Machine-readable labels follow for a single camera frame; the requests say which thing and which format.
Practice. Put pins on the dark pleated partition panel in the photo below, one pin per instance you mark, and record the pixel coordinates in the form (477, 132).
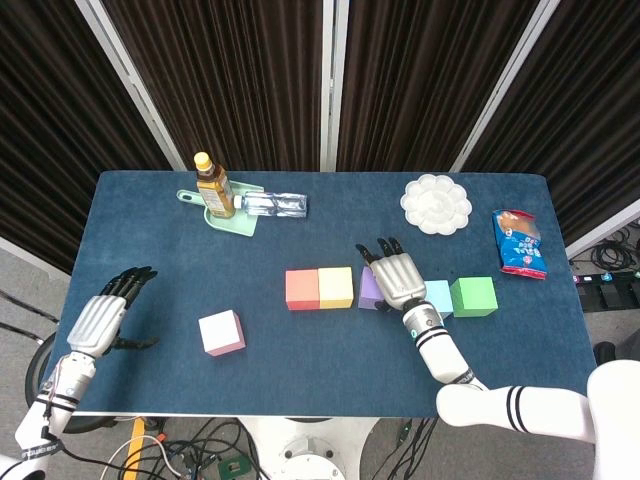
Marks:
(420, 80)
(585, 110)
(235, 80)
(50, 125)

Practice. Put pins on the white partition post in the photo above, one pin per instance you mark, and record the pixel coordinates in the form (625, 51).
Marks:
(132, 80)
(500, 85)
(333, 85)

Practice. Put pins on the yellow tea bottle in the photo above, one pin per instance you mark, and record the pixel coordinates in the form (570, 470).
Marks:
(214, 192)

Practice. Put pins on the clear water bottle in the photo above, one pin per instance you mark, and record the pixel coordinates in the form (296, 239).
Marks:
(275, 204)

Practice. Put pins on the green circuit board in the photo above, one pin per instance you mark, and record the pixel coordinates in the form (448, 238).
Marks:
(232, 467)

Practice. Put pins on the red cube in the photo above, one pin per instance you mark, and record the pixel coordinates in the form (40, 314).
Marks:
(301, 287)

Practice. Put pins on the white flower paint palette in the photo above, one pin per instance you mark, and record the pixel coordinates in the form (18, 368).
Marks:
(436, 204)

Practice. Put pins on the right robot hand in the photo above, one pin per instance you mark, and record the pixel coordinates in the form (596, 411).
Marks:
(400, 277)

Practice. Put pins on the purple cube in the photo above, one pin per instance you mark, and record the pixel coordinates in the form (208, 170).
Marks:
(369, 290)

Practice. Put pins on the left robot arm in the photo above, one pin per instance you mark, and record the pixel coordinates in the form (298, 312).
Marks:
(55, 405)

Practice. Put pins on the blue fabric table cover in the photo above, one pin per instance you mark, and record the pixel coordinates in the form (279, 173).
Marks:
(320, 365)

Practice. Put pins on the pink white cube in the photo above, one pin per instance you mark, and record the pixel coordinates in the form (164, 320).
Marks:
(220, 332)

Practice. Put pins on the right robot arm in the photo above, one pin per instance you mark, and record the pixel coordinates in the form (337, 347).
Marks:
(545, 410)

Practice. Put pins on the blue snack bag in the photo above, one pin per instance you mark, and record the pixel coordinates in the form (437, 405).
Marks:
(520, 245)

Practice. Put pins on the green cube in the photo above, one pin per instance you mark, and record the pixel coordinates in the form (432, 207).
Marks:
(474, 296)

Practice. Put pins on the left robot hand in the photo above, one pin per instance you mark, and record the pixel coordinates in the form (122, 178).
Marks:
(97, 320)

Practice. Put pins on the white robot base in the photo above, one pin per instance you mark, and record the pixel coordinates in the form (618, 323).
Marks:
(310, 450)

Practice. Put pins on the yellow floor tape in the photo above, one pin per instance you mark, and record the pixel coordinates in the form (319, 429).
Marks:
(134, 445)

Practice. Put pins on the mint green plastic scoop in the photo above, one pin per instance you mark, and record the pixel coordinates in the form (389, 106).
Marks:
(235, 225)

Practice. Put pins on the light blue cube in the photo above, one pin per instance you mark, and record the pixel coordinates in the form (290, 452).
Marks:
(441, 297)

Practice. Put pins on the yellow cube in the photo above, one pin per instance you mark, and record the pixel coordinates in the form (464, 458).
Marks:
(336, 285)

